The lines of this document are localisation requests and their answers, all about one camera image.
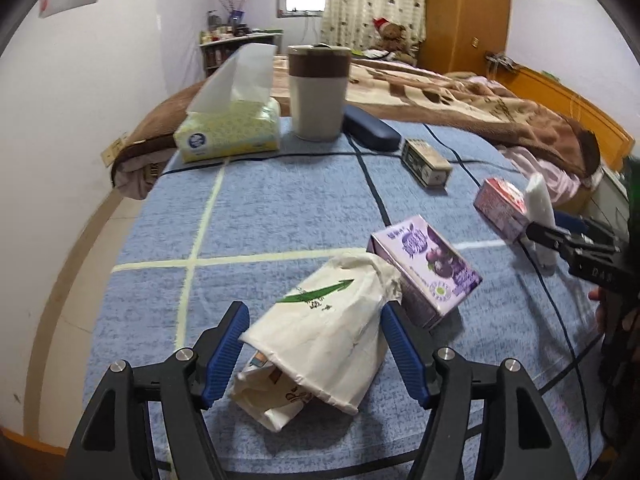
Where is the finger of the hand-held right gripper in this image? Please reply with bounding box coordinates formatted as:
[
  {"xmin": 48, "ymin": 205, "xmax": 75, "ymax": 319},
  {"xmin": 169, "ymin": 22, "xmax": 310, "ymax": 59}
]
[
  {"xmin": 552, "ymin": 210, "xmax": 628, "ymax": 248},
  {"xmin": 525, "ymin": 221, "xmax": 583, "ymax": 266}
]

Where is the purple drink carton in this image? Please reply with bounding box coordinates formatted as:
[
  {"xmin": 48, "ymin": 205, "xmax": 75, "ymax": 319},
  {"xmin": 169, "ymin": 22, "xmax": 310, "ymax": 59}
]
[{"xmin": 367, "ymin": 215, "xmax": 483, "ymax": 331}]

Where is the row of toiletry bottles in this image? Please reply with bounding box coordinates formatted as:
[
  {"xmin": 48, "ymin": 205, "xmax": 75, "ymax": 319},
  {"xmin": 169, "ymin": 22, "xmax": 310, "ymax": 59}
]
[{"xmin": 200, "ymin": 10, "xmax": 251, "ymax": 43}]

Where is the small beige patterned box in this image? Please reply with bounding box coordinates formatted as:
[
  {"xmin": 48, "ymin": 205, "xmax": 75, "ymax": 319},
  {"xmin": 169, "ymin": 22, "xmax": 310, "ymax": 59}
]
[{"xmin": 401, "ymin": 137, "xmax": 453, "ymax": 189}]

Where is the wall socket plate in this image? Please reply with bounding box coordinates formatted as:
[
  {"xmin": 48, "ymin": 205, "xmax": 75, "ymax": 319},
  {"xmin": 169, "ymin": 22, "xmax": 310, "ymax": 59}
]
[{"xmin": 101, "ymin": 132, "xmax": 130, "ymax": 167}]

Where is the pink bed sheet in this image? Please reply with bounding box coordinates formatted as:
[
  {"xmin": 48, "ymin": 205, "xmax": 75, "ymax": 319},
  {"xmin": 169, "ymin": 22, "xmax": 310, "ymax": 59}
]
[{"xmin": 502, "ymin": 147, "xmax": 586, "ymax": 206}]

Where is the person's right hand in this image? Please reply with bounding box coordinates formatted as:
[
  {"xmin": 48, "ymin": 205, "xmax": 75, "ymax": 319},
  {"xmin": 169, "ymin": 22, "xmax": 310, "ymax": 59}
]
[{"xmin": 589, "ymin": 287, "xmax": 611, "ymax": 336}]

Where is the heart print curtain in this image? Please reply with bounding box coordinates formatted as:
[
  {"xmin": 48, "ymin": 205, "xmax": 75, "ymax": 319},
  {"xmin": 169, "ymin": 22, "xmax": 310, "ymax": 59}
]
[{"xmin": 320, "ymin": 0, "xmax": 428, "ymax": 53}]

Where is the wooden bed headboard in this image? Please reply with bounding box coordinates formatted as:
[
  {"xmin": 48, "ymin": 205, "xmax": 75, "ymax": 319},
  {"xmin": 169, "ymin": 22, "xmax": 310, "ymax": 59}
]
[{"xmin": 500, "ymin": 62, "xmax": 636, "ymax": 171}]

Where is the wooden wardrobe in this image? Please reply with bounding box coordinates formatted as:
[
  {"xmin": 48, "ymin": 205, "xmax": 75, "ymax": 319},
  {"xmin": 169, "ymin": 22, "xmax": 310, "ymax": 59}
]
[{"xmin": 417, "ymin": 0, "xmax": 513, "ymax": 81}]

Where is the dark blue glasses case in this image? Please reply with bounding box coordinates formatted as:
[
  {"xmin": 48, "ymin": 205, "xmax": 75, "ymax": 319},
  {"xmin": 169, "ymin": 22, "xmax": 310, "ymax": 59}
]
[{"xmin": 344, "ymin": 105, "xmax": 402, "ymax": 153}]

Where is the yellow tissue box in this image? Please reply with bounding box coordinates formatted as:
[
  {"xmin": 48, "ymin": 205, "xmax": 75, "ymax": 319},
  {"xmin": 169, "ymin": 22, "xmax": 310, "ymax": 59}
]
[{"xmin": 172, "ymin": 43, "xmax": 282, "ymax": 163}]

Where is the brown teddy bear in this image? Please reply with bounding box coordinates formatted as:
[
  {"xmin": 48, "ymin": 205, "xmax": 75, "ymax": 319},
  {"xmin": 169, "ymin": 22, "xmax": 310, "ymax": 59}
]
[{"xmin": 372, "ymin": 16, "xmax": 418, "ymax": 63}]

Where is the grey nightstand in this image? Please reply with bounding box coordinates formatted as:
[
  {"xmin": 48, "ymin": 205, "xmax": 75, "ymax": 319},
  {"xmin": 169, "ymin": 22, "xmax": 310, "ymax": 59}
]
[{"xmin": 582, "ymin": 165, "xmax": 631, "ymax": 216}]

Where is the pink drink carton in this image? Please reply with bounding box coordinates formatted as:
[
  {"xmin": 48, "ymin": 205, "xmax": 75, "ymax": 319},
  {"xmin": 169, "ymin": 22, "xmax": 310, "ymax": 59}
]
[{"xmin": 474, "ymin": 176, "xmax": 531, "ymax": 244}]

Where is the cluttered side shelf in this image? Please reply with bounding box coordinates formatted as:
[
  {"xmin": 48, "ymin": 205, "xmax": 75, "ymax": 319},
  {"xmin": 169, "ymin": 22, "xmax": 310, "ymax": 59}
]
[{"xmin": 198, "ymin": 32, "xmax": 281, "ymax": 78}]

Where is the brown paw print blanket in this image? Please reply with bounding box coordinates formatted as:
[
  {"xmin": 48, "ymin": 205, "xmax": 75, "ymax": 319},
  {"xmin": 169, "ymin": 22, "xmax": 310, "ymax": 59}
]
[{"xmin": 111, "ymin": 55, "xmax": 601, "ymax": 201}]

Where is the white paper bag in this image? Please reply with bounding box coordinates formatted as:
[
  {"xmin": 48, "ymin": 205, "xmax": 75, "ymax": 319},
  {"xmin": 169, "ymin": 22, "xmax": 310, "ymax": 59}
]
[{"xmin": 230, "ymin": 252, "xmax": 403, "ymax": 433}]

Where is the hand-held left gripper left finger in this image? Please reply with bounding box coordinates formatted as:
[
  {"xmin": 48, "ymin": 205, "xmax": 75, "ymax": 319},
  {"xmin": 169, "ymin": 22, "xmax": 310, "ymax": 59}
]
[{"xmin": 62, "ymin": 301, "xmax": 251, "ymax": 480}]

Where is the beige cup with brown band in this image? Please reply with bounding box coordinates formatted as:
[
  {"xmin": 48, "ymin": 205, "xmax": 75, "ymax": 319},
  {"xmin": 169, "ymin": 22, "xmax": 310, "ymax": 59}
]
[{"xmin": 287, "ymin": 44, "xmax": 352, "ymax": 142}]

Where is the blue plaid tablecloth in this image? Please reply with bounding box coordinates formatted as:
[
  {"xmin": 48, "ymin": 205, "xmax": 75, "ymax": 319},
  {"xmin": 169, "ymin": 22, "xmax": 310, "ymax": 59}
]
[{"xmin": 82, "ymin": 117, "xmax": 608, "ymax": 480}]

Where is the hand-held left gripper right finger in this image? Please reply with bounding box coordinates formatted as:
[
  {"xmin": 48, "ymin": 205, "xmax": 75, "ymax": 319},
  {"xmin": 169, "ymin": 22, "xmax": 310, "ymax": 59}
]
[{"xmin": 381, "ymin": 304, "xmax": 571, "ymax": 480}]

